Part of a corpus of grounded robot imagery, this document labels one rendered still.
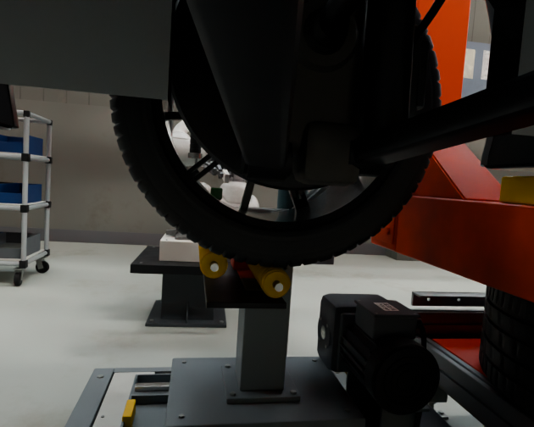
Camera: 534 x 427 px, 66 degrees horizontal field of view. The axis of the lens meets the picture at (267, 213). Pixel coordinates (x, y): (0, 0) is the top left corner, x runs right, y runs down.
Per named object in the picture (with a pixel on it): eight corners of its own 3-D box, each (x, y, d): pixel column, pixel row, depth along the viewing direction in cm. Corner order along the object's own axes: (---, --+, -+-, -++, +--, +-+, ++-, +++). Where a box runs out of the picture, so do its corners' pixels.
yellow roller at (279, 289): (263, 302, 78) (264, 272, 78) (244, 268, 107) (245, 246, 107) (292, 302, 79) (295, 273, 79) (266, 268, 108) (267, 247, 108)
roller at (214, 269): (199, 281, 83) (200, 252, 82) (197, 254, 112) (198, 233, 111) (228, 282, 84) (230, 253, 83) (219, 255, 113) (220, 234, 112)
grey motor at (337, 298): (372, 532, 73) (390, 341, 71) (308, 405, 115) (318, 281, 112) (464, 524, 77) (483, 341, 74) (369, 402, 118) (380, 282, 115)
